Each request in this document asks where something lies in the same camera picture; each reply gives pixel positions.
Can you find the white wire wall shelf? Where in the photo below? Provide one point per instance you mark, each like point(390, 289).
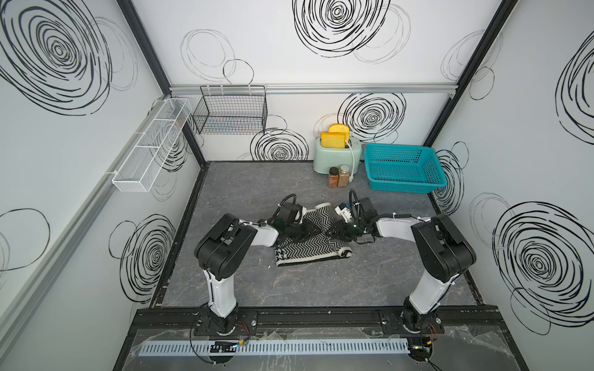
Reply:
point(160, 147)

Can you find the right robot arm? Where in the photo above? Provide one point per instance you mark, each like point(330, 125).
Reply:
point(445, 252)

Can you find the black white knitted scarf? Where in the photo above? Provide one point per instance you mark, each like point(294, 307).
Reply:
point(310, 241)

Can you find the dark lid spice jar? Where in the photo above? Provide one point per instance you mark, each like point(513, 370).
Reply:
point(333, 177)

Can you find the teal plastic basket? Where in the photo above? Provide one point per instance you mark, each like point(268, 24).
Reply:
point(403, 168)

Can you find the rear yellow toast slice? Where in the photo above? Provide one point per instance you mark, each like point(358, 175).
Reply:
point(340, 128)

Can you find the black wire wall basket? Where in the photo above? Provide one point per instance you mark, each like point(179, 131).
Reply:
point(232, 110)

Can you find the yellow toast slice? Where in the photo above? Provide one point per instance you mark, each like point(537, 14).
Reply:
point(340, 128)
point(337, 140)

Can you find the grey slotted cable duct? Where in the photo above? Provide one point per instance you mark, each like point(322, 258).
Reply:
point(279, 347)

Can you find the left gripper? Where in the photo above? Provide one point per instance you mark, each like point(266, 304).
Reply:
point(307, 232)

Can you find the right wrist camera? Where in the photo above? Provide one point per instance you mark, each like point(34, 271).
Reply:
point(344, 212)

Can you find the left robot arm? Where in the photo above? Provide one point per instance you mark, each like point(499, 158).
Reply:
point(222, 250)

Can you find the silver lid spice jar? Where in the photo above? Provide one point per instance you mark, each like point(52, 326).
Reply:
point(344, 176)

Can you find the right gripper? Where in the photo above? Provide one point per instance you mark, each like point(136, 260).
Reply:
point(339, 231)

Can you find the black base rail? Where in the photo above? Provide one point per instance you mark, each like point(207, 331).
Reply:
point(390, 320)

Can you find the front yellow toast slice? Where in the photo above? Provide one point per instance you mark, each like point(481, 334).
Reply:
point(337, 140)

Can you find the mint green toaster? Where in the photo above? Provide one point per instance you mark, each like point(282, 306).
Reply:
point(325, 158)

